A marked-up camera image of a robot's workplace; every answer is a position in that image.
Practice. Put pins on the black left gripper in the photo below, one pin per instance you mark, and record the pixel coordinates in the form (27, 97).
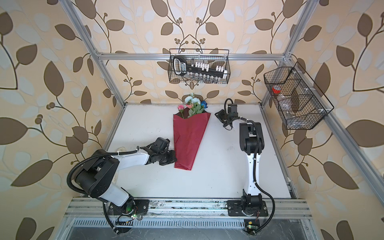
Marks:
(173, 159)

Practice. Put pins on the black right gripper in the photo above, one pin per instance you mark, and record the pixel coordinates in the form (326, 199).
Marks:
(219, 115)

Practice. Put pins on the light blue fake rose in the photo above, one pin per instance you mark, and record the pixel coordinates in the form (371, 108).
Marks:
(197, 108)

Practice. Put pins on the dark red wrapping paper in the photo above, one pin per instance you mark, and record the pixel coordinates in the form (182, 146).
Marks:
(188, 135)

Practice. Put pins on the magenta fake rose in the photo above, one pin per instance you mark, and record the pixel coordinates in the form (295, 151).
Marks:
(181, 111)

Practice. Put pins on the cream ribbon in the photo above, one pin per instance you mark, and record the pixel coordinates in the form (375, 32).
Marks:
(121, 150)

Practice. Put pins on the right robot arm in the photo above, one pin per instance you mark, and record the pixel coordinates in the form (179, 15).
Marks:
(255, 202)

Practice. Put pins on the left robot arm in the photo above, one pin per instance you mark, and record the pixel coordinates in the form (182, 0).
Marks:
(94, 177)

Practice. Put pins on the plastic bottle red cap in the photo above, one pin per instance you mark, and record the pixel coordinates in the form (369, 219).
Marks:
(287, 104)

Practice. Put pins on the black tool in basket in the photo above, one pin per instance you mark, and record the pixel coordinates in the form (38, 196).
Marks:
(182, 67)

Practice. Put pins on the back wire basket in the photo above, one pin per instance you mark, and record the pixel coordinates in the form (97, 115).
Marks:
(215, 57)

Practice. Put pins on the wire basket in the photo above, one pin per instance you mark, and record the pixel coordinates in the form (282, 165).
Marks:
(215, 57)
(314, 104)

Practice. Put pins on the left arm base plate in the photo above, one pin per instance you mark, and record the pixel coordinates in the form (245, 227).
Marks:
(133, 207)

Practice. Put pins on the right wire basket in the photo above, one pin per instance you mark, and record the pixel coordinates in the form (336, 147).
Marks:
(314, 104)

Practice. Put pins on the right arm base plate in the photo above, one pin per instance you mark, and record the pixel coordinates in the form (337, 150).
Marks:
(235, 209)

